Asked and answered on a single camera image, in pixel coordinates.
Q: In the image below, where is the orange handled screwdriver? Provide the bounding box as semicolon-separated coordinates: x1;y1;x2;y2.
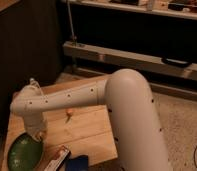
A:
66;109;73;123

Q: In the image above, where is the grey metal case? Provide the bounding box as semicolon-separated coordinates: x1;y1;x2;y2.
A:
63;41;197;81

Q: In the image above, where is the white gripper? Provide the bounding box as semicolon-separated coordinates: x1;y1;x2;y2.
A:
23;113;47;140

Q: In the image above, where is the black rectangular box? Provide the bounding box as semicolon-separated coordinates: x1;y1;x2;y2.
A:
43;146;71;171

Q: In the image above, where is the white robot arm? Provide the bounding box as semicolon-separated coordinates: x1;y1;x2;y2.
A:
10;69;173;171

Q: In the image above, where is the black case handle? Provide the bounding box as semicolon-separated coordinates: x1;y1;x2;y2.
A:
161;58;193;68

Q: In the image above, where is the cluttered wall shelf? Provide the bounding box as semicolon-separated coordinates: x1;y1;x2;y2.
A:
61;0;197;20

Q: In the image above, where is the metal pole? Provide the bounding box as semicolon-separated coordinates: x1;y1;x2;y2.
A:
66;0;77;45

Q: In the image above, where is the blue sponge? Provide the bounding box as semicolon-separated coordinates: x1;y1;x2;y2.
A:
65;155;89;171

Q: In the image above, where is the green ceramic bowl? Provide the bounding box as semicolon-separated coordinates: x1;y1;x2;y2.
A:
7;133;43;171

